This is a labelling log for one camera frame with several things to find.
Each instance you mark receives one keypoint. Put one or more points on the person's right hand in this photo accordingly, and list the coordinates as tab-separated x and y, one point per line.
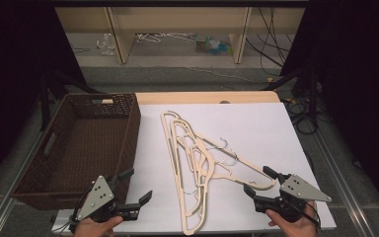
297	228

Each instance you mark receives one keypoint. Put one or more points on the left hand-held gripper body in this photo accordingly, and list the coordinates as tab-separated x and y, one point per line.
97	197

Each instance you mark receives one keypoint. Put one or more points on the white hangers on floor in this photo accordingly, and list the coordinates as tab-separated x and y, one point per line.
151	38

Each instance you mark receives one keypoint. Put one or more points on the colourful plastic items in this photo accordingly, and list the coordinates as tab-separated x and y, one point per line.
213	46

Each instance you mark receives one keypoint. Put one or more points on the clear plastic bag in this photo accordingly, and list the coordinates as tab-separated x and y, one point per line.
107	44

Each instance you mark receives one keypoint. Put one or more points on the light wooden shelf unit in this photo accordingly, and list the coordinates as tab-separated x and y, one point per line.
121	39

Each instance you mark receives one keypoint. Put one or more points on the metal floor rail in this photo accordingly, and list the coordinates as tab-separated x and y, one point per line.
345	177
3	204

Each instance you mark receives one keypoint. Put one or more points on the brown woven basket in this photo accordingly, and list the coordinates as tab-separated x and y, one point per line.
89	144

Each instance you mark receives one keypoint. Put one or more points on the black curtain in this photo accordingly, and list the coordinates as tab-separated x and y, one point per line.
358	82
13	65

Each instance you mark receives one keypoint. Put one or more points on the black metal stand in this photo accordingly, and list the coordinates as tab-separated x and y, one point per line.
46	98
311	95

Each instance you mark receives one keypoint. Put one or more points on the person's left hand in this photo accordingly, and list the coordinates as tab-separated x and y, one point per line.
93	228

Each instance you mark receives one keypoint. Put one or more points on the beige plastic clothes hanger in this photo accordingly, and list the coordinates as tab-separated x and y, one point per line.
207	171
181	122
188	231
253	168

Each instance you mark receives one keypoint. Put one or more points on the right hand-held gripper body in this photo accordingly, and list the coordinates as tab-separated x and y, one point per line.
296	191

